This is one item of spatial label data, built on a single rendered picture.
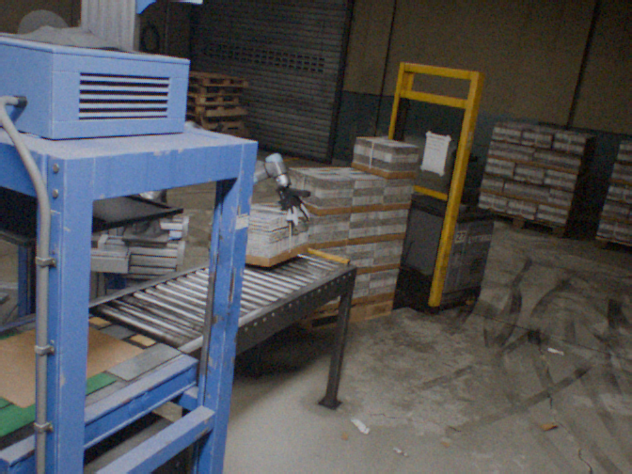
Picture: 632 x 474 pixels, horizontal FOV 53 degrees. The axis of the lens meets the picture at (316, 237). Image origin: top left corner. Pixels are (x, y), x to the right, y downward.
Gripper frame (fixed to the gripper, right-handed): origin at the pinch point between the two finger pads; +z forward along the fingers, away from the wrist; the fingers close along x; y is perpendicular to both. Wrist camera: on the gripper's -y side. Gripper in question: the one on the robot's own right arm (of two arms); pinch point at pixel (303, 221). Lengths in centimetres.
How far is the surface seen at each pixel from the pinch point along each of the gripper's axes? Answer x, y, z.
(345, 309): -22, 11, 50
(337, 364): -21, 28, 76
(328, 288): 3.8, -1.3, 34.1
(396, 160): -152, 7, -20
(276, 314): 50, -3, 33
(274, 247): 14.9, 11.3, 6.4
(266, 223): 19.7, 6.4, -5.2
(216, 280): 114, -37, 11
